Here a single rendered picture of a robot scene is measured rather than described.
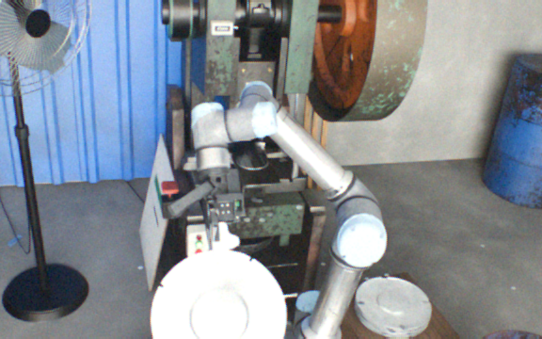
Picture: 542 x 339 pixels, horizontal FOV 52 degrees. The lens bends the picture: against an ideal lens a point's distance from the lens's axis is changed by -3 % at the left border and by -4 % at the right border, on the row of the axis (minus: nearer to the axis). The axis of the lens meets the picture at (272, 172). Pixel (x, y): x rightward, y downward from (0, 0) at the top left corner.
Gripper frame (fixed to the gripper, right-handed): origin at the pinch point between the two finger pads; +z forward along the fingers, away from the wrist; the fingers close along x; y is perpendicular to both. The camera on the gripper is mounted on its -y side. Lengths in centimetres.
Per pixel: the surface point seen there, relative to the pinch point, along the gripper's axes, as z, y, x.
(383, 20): -70, 65, 20
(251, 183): -34, 29, 73
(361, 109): -52, 67, 50
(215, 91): -66, 18, 63
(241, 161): -45, 29, 84
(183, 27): -85, 7, 51
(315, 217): -21, 56, 84
